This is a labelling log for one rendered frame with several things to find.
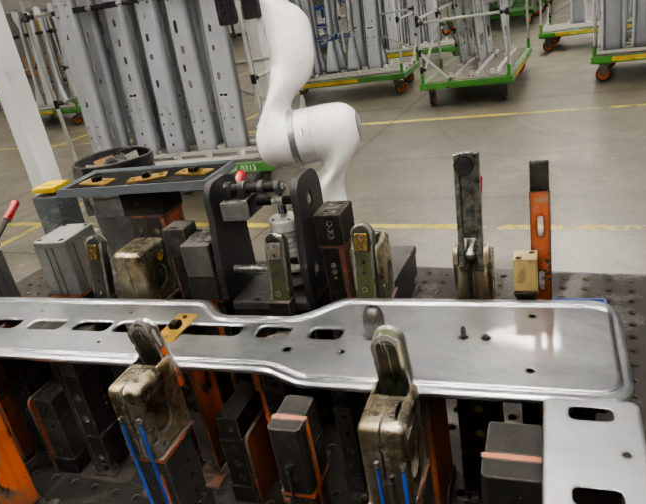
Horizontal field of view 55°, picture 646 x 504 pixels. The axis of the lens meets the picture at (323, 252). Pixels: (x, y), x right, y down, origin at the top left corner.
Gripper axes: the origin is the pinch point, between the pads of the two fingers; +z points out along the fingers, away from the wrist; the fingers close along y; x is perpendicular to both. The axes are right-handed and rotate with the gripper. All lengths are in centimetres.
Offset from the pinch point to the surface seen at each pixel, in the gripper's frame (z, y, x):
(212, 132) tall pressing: 99, -368, -228
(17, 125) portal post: 53, -240, -303
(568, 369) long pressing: 45, 31, 49
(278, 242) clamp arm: 35.9, 11.4, 4.0
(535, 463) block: 47, 46, 46
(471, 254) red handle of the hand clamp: 38, 12, 36
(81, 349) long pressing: 45, 32, -25
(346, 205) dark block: 33.0, 2.6, 14.0
